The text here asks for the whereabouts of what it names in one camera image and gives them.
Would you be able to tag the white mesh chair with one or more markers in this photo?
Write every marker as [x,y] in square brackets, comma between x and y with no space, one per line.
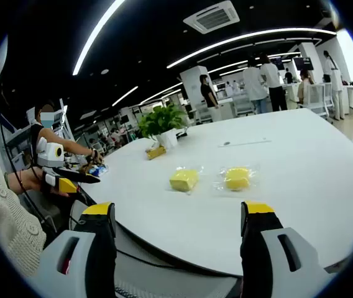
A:
[315,96]
[328,94]

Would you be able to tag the short ceiling strip light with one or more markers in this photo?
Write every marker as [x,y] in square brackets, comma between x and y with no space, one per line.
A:
[125,96]

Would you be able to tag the long ceiling strip light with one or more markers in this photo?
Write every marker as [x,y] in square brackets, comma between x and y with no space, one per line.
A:
[241,38]
[92,37]

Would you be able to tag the white rack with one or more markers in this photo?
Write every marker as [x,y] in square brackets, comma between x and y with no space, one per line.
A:
[240,105]

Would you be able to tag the small yellow silicone block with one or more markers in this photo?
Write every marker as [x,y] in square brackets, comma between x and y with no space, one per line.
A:
[156,153]

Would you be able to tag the bagged yellow round silicone block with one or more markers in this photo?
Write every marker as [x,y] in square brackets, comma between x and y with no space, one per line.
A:
[237,179]

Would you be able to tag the blue white packet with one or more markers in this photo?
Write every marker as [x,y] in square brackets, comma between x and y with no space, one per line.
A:
[99,170]

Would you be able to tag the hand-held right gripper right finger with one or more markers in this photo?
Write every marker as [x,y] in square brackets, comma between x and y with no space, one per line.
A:
[269,267]

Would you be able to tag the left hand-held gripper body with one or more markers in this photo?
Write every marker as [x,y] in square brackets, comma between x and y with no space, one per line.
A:
[48,153]

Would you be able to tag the ceiling air conditioner vent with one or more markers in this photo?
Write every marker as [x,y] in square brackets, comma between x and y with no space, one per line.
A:
[212,17]

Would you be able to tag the dark wall monitor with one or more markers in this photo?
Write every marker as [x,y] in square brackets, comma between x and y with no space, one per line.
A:
[303,63]
[278,62]

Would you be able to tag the green bangle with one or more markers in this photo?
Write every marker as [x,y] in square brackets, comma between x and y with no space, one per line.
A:
[6,179]

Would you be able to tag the bagged yellow square silicone block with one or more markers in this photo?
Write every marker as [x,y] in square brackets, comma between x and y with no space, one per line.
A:
[183,180]

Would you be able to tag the operator in cream sweater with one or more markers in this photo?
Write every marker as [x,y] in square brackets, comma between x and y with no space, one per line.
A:
[5,214]

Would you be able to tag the potted green plant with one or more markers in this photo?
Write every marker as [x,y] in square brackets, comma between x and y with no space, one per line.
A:
[162,122]

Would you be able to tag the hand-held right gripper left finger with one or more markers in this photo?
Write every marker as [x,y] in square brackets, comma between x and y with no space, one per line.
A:
[80,264]

